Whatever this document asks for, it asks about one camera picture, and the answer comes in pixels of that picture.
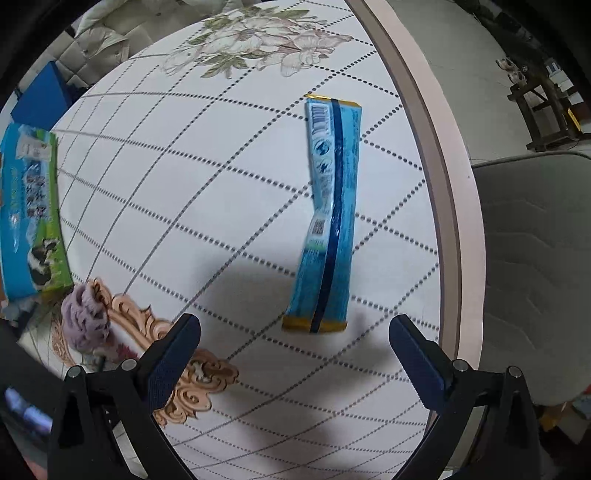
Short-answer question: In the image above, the purple knitted cloth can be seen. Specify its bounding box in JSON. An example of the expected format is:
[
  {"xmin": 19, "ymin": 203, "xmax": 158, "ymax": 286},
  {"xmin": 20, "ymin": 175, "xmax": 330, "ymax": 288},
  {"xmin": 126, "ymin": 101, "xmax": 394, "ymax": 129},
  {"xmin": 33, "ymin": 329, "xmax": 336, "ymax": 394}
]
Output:
[{"xmin": 60, "ymin": 283, "xmax": 110, "ymax": 353}]

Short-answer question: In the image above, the brown cardboard box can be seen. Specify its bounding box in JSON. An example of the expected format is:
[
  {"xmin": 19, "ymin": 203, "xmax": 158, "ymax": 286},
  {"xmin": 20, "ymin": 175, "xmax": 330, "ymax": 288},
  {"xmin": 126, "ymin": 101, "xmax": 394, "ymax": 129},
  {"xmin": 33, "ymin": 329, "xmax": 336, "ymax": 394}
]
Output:
[{"xmin": 1, "ymin": 123, "xmax": 73, "ymax": 302}]

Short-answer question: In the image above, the long blue snack pack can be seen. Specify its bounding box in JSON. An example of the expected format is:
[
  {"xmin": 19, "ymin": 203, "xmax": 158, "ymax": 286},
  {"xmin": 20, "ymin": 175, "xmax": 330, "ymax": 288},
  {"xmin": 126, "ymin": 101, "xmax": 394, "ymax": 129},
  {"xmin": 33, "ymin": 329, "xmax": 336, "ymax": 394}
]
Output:
[{"xmin": 281, "ymin": 95, "xmax": 363, "ymax": 334}]

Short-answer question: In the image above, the grey padded chair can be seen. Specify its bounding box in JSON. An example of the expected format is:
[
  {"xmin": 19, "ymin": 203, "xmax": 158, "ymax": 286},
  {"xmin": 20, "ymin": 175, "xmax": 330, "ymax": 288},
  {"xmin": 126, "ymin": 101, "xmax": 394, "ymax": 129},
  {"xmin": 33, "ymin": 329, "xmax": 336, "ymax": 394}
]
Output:
[{"xmin": 473, "ymin": 151, "xmax": 590, "ymax": 406}]

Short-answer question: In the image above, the blue flat board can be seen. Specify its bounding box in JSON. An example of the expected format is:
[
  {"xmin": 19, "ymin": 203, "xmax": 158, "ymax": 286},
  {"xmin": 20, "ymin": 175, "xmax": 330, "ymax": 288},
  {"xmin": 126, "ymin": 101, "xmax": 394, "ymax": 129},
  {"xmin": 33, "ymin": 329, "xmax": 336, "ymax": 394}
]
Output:
[{"xmin": 11, "ymin": 61, "xmax": 73, "ymax": 131}]

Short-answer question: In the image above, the dark wooden stool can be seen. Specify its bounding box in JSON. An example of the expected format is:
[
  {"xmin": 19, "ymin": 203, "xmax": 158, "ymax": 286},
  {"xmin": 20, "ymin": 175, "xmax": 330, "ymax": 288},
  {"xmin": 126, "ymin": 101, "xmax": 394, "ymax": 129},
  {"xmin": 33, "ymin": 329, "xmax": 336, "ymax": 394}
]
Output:
[{"xmin": 496, "ymin": 57, "xmax": 590, "ymax": 152}]

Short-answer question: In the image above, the white puffer jacket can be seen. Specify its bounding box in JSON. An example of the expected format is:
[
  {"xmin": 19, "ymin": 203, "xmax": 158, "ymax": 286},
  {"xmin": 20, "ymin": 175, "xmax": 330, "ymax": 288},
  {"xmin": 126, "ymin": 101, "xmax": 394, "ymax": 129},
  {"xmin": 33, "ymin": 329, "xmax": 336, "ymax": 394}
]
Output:
[{"xmin": 47, "ymin": 0, "xmax": 249, "ymax": 88}]

